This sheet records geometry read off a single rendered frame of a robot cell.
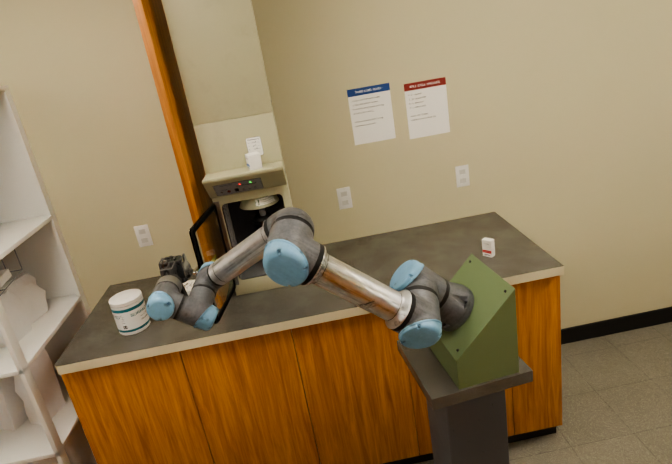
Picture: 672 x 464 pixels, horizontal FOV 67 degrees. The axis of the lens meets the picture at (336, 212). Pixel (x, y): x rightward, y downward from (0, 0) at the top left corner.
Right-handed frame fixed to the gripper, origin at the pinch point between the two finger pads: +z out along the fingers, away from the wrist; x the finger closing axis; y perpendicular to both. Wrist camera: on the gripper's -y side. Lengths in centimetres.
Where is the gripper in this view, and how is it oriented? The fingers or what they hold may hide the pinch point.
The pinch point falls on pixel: (182, 264)
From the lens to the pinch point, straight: 182.4
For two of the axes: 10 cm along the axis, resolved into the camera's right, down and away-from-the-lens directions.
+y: -1.5, -9.3, -3.3
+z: -1.1, -3.1, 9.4
